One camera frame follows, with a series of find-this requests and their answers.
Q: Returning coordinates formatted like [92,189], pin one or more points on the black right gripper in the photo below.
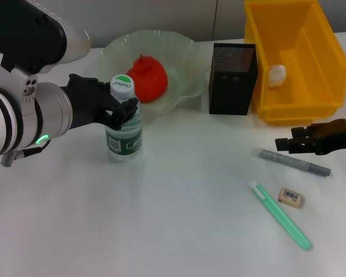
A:
[334,135]

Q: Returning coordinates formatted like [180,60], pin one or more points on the mint green pen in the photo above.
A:
[282,216]

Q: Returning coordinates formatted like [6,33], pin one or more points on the clear green-label water bottle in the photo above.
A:
[124,147]

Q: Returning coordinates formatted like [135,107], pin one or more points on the white paper ball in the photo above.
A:
[277,75]

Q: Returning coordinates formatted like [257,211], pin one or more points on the orange fruit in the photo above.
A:
[151,80]

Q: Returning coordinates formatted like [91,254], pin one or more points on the beige eraser with barcode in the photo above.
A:
[289,196]

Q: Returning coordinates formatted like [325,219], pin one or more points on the pale green glass fruit plate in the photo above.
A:
[184,57]

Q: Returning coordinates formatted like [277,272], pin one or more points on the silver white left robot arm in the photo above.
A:
[26,115]

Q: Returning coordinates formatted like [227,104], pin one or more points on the grey glitter marker pen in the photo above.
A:
[291,161]

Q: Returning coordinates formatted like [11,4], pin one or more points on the black mesh pen holder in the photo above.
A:
[230,92]

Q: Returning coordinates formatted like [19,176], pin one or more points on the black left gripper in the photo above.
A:
[86,104]

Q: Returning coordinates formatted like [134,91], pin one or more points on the yellow plastic storage bin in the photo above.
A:
[305,52]

